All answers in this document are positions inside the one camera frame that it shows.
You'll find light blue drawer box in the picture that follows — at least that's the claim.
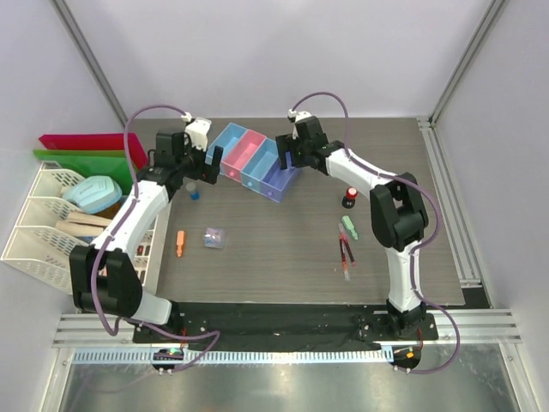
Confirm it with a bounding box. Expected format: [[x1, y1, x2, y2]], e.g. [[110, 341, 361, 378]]
[[241, 138, 278, 193]]

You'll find sky blue drawer box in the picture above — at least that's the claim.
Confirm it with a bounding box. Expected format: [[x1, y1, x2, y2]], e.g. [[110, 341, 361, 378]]
[[206, 123, 248, 164]]

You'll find pink drawer box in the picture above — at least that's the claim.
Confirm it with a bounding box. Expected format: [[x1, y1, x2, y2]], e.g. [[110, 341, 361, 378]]
[[221, 130, 266, 182]]

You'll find red black stamp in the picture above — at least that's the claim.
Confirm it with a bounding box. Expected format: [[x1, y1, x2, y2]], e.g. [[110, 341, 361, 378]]
[[341, 186, 359, 209]]

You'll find purple drawer box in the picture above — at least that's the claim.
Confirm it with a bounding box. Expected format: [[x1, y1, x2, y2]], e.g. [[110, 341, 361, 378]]
[[260, 163, 300, 203]]

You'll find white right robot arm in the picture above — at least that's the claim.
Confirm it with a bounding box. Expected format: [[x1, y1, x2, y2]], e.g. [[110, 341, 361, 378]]
[[275, 110, 429, 339]]

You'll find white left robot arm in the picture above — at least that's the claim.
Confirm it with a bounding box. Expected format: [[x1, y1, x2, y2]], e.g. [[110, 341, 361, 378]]
[[69, 125, 223, 342]]

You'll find blue glue bottle grey cap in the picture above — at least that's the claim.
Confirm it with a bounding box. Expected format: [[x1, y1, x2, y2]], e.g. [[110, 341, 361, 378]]
[[185, 182, 200, 201]]

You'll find green plastic folder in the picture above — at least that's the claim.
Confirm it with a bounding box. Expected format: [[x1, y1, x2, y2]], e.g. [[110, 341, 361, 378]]
[[33, 149, 133, 195]]

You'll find magenta plastic folder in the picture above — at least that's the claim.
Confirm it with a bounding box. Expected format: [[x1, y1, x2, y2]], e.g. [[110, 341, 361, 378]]
[[39, 133, 148, 168]]

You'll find orange highlighter marker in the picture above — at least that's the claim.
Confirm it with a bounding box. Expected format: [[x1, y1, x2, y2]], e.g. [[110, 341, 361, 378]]
[[176, 230, 186, 258]]

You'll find light blue headphone case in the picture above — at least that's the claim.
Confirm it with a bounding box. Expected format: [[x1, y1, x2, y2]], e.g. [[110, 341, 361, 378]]
[[62, 176, 122, 215]]

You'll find dark red pen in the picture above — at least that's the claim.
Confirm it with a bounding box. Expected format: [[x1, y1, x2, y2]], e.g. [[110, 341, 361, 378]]
[[339, 239, 347, 258]]

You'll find beige wooden book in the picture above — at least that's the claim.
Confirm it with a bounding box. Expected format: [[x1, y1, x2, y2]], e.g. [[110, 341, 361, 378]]
[[54, 212, 112, 237]]

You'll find clear red pen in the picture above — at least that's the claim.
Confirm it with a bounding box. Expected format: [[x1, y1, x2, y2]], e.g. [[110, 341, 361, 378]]
[[341, 257, 350, 282]]

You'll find white mesh file organizer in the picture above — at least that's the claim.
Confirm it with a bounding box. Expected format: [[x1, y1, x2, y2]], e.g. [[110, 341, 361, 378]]
[[1, 162, 171, 294]]

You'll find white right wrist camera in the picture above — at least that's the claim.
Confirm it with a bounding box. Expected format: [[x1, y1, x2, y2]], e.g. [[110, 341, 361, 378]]
[[287, 108, 311, 140]]

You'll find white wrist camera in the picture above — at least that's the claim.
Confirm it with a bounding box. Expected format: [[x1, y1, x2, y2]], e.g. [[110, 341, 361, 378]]
[[180, 112, 212, 152], [287, 108, 311, 140]]

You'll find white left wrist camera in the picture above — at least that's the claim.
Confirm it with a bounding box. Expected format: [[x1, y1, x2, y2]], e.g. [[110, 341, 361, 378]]
[[180, 112, 212, 152]]

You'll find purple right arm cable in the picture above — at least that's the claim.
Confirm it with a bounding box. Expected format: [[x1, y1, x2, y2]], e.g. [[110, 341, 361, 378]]
[[291, 90, 462, 375]]

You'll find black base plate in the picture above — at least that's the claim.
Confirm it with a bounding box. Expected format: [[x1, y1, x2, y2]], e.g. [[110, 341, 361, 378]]
[[133, 302, 438, 352]]

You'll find slotted cable duct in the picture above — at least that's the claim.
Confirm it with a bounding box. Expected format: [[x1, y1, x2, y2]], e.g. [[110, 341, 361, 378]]
[[72, 346, 394, 366]]

